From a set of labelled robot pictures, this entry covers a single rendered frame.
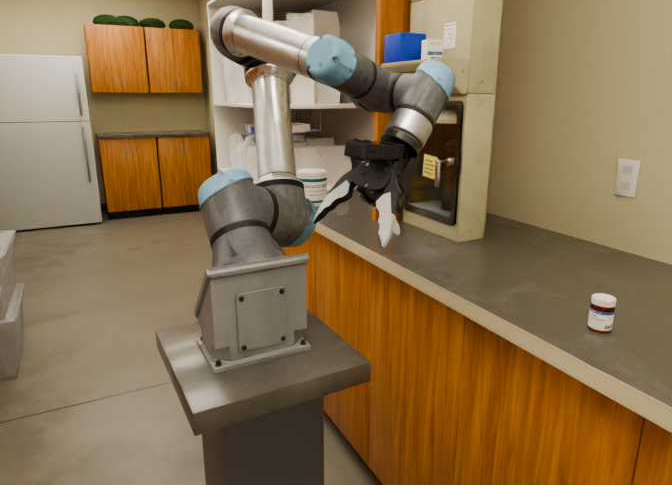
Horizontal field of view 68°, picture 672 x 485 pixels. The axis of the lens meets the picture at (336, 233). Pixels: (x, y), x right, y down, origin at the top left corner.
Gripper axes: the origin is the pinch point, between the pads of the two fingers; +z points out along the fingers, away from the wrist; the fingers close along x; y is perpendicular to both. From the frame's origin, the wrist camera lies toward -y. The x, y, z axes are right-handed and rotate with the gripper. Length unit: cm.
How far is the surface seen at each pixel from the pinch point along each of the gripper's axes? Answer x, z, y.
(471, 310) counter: -7.4, -5.2, 47.7
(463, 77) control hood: 26, -70, 49
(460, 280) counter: 2, -13, 57
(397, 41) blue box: 51, -78, 44
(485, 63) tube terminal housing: 23, -78, 52
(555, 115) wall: 10, -89, 89
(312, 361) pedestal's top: 2.4, 21.0, 13.3
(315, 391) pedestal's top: -2.0, 25.0, 11.6
